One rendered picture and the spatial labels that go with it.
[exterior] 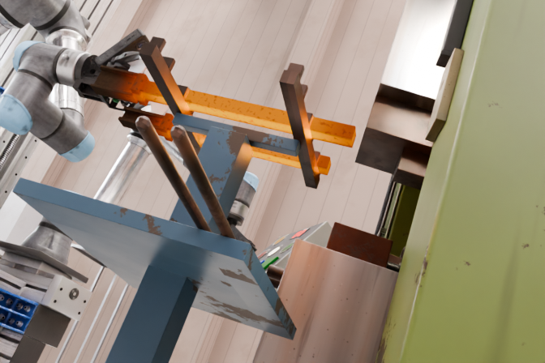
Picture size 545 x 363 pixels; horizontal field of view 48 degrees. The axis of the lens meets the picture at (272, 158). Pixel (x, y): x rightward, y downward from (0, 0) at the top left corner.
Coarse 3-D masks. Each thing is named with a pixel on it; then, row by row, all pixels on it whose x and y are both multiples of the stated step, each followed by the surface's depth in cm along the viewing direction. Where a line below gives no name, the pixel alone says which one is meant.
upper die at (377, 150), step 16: (384, 112) 143; (400, 112) 143; (416, 112) 143; (368, 128) 142; (384, 128) 141; (400, 128) 141; (416, 128) 141; (368, 144) 148; (384, 144) 146; (400, 144) 143; (416, 144) 141; (432, 144) 140; (368, 160) 156; (384, 160) 153
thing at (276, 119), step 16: (96, 80) 103; (112, 80) 102; (128, 80) 102; (144, 80) 100; (112, 96) 103; (128, 96) 100; (144, 96) 101; (160, 96) 99; (192, 96) 97; (208, 96) 97; (208, 112) 98; (224, 112) 96; (240, 112) 94; (256, 112) 94; (272, 112) 93; (272, 128) 95; (288, 128) 93; (320, 128) 91; (336, 128) 90; (352, 128) 90; (352, 144) 91
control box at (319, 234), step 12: (312, 228) 187; (324, 228) 183; (276, 240) 212; (288, 240) 196; (312, 240) 181; (324, 240) 182; (276, 252) 190; (288, 252) 177; (276, 264) 174; (276, 288) 172
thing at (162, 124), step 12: (132, 108) 113; (120, 120) 112; (132, 120) 112; (156, 120) 112; (168, 120) 109; (168, 132) 110; (252, 156) 107; (264, 156) 106; (276, 156) 104; (288, 156) 103; (324, 156) 102; (300, 168) 105; (324, 168) 101
